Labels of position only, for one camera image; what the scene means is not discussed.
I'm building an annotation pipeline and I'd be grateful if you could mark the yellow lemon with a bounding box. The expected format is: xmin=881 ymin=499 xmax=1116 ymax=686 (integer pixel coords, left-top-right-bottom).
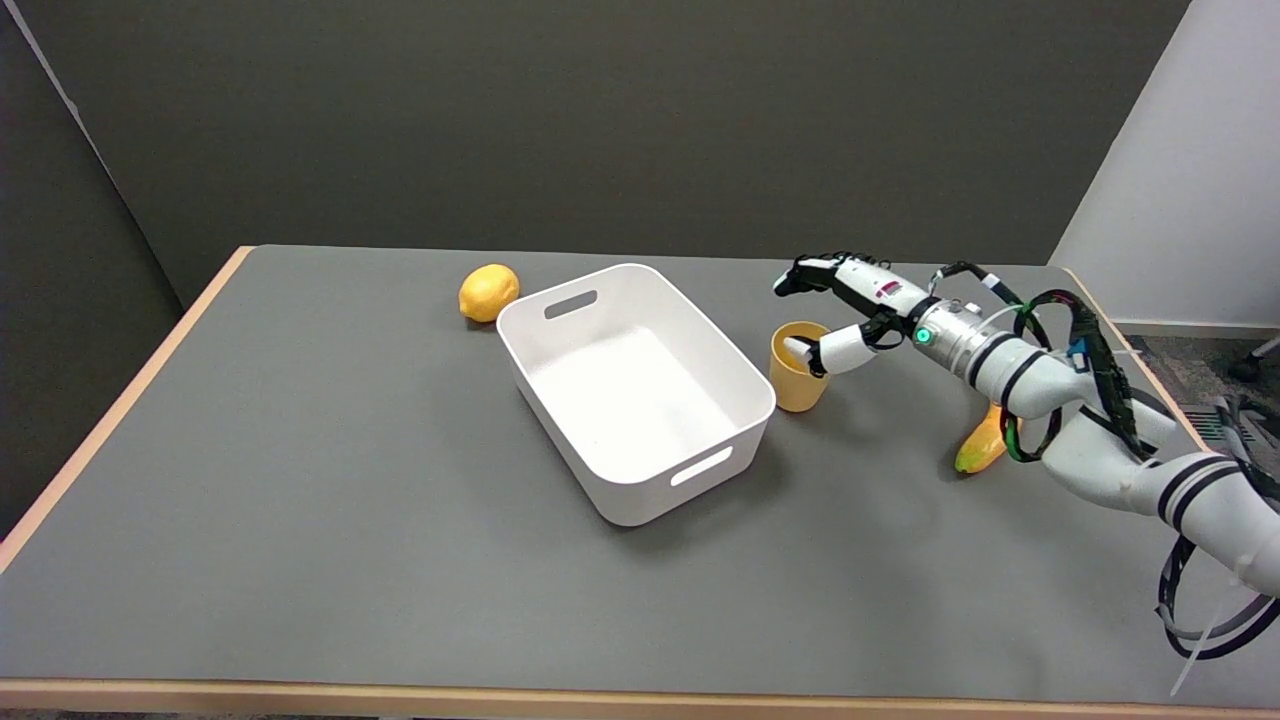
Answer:
xmin=458 ymin=263 xmax=521 ymax=324

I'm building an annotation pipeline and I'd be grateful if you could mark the black floor vent grille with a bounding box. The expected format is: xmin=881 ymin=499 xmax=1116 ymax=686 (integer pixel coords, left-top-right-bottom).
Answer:
xmin=1181 ymin=405 xmax=1261 ymax=445

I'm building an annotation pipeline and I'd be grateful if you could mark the yellow plastic cup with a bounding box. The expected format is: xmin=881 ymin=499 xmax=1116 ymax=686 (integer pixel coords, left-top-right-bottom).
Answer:
xmin=768 ymin=320 xmax=833 ymax=413

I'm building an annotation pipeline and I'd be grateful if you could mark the yellow banana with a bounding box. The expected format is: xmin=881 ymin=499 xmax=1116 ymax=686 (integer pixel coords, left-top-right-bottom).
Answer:
xmin=953 ymin=402 xmax=1022 ymax=476

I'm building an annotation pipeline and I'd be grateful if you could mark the white plastic storage bin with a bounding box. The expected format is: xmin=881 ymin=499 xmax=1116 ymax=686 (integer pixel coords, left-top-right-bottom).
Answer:
xmin=496 ymin=263 xmax=777 ymax=528

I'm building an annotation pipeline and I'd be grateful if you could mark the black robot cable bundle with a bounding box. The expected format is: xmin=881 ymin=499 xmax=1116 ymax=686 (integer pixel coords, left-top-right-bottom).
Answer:
xmin=926 ymin=261 xmax=1280 ymax=698

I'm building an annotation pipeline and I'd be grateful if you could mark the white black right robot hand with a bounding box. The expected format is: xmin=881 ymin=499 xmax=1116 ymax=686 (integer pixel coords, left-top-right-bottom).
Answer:
xmin=773 ymin=253 xmax=937 ymax=379

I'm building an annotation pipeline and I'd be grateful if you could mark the black chair caster leg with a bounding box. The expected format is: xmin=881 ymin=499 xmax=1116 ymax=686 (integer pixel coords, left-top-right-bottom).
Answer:
xmin=1229 ymin=336 xmax=1280 ymax=384

